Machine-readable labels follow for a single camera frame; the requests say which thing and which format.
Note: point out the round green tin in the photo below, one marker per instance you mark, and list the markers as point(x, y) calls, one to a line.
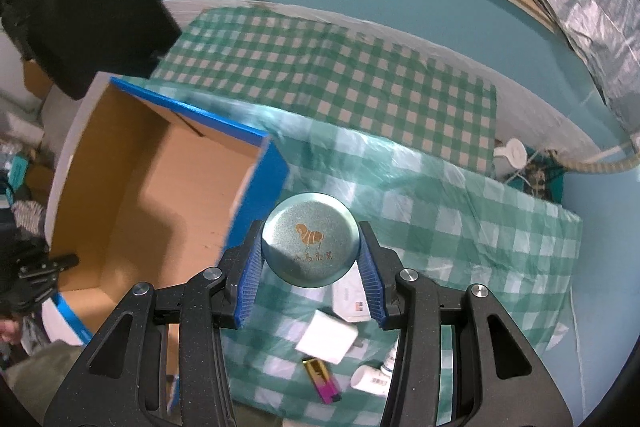
point(310, 237)

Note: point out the white wall plug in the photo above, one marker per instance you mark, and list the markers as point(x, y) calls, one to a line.
point(510, 154)

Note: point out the white charger with label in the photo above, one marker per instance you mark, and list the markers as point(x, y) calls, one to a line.
point(347, 299)

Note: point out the person's left hand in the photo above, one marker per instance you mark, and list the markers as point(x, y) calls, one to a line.
point(7, 332)

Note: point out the green checkered fabric cloth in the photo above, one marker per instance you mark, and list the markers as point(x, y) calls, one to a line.
point(350, 72)

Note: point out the yellow and purple lighter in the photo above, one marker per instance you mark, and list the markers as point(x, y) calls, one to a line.
point(320, 379)

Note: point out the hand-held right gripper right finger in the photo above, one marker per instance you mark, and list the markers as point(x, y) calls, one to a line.
point(372, 289)

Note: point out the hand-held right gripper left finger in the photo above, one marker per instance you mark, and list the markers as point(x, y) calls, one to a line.
point(247, 279)

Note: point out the plain brown cardboard box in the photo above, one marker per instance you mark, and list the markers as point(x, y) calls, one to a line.
point(37, 79)

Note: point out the blue-edged cardboard box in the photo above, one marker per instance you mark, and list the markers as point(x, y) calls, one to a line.
point(165, 187)

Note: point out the person's green trousers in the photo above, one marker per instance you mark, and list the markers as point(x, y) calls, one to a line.
point(40, 382)

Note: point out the small white bottle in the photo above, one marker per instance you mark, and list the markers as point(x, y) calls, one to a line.
point(390, 359)

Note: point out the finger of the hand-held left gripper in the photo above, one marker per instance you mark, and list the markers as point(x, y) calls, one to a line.
point(52, 264)

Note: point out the green checkered plastic sheet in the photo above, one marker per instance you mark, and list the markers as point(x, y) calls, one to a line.
point(450, 232)

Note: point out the white square power plug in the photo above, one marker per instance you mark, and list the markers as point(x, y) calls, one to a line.
point(325, 337)

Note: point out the white pill bottle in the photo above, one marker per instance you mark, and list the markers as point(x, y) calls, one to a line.
point(367, 379)

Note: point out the teal box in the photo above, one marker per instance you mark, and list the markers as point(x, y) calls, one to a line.
point(19, 169)

